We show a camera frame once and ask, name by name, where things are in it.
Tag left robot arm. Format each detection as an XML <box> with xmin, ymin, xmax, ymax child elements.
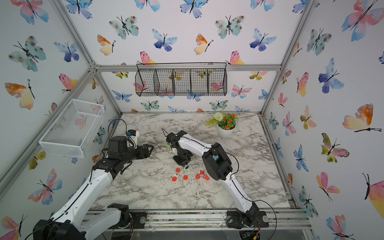
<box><xmin>31</xmin><ymin>136</ymin><xmax>154</xmax><ymax>240</ymax></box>

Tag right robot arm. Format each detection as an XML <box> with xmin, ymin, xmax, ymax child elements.
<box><xmin>166</xmin><ymin>131</ymin><xmax>269</xmax><ymax>229</ymax></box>

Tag potted flower plant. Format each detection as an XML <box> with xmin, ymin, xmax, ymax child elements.
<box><xmin>205</xmin><ymin>112</ymin><xmax>238</xmax><ymax>138</ymax></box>

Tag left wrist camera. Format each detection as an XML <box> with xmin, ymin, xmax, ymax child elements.
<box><xmin>126</xmin><ymin>130</ymin><xmax>140</xmax><ymax>148</ymax></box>

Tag white mesh wall basket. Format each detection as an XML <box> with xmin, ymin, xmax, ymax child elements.
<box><xmin>39</xmin><ymin>99</ymin><xmax>105</xmax><ymax>158</ymax></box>

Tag black wire wall basket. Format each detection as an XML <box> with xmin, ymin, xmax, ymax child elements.
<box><xmin>134</xmin><ymin>62</ymin><xmax>228</xmax><ymax>97</ymax></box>

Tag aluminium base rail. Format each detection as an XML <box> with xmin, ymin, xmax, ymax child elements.
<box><xmin>59</xmin><ymin>208</ymin><xmax>313</xmax><ymax>232</ymax></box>

